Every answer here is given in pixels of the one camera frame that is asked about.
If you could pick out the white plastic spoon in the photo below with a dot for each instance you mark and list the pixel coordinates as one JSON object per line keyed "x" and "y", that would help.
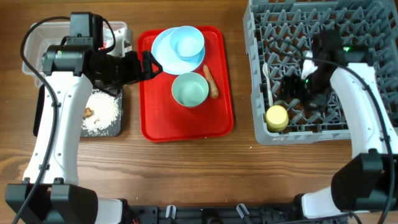
{"x": 265, "y": 70}

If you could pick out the spilled white rice pile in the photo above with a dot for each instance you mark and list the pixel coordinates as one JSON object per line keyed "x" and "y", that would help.
{"x": 102, "y": 113}

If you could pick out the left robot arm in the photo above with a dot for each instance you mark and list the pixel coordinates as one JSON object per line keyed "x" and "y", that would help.
{"x": 49, "y": 191}

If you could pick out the small light blue bowl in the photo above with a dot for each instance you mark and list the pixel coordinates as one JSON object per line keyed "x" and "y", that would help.
{"x": 186, "y": 42}

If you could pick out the black plastic tray bin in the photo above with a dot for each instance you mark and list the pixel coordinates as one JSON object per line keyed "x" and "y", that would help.
{"x": 116, "y": 130}

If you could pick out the grey dishwasher rack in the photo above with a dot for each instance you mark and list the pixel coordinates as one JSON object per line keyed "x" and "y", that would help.
{"x": 288, "y": 25}

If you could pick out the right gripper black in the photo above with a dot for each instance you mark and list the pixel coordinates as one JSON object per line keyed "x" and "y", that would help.
{"x": 289, "y": 90}

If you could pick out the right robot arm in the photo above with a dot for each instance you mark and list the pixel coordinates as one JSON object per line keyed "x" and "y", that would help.
{"x": 368, "y": 183}

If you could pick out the clear plastic bin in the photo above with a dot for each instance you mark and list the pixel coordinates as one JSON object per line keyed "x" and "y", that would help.
{"x": 52, "y": 33}

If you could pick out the green bowl with rice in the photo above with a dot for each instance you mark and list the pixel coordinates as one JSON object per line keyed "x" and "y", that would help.
{"x": 190, "y": 89}

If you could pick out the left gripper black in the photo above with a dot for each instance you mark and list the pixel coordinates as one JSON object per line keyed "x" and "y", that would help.
{"x": 134, "y": 73}

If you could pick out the yellow plastic cup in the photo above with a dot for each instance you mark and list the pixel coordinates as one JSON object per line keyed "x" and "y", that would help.
{"x": 276, "y": 118}

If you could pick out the large light blue plate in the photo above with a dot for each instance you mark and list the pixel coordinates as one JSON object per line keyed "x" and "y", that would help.
{"x": 171, "y": 64}

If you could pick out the brown food scrap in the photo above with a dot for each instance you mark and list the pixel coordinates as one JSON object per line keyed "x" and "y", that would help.
{"x": 88, "y": 113}

